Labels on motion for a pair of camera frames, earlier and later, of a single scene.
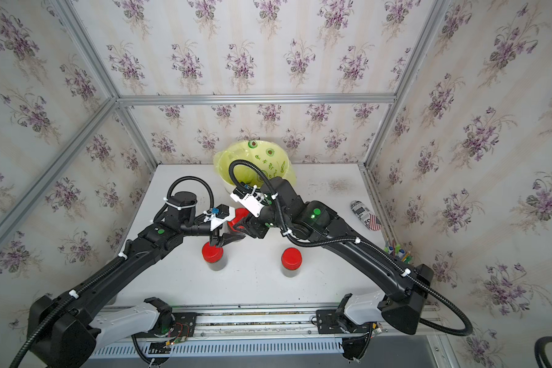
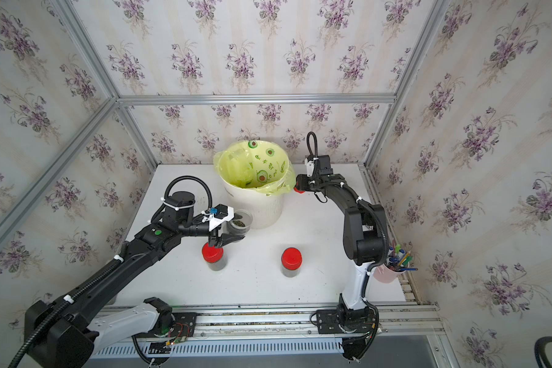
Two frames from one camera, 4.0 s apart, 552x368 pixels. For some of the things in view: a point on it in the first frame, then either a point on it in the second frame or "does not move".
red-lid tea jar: x=240 y=214 does not move
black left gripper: x=225 y=239 does not move
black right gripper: x=252 y=226 → x=302 y=182
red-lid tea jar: x=291 y=259 does not move
